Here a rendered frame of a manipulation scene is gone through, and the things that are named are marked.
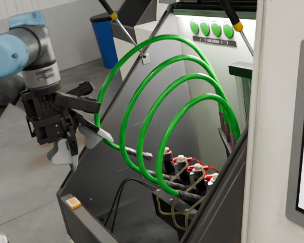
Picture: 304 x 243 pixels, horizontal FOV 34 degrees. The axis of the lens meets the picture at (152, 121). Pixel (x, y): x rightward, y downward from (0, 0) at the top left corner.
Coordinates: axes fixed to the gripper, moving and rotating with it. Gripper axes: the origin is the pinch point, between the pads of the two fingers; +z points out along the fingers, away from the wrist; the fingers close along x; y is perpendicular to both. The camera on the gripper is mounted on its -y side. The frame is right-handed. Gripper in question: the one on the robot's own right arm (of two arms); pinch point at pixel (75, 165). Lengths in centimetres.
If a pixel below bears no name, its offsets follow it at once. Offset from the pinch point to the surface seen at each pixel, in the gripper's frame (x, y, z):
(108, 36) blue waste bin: -579, -243, 72
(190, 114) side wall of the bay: -43, -56, 15
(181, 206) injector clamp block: -2.9, -25.8, 23.4
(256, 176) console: 27.5, -29.5, 5.4
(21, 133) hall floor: -423, -60, 121
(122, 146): -3.3, -13.4, 1.2
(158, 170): 12.6, -14.5, 2.9
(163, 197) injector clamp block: -11.1, -25.0, 23.4
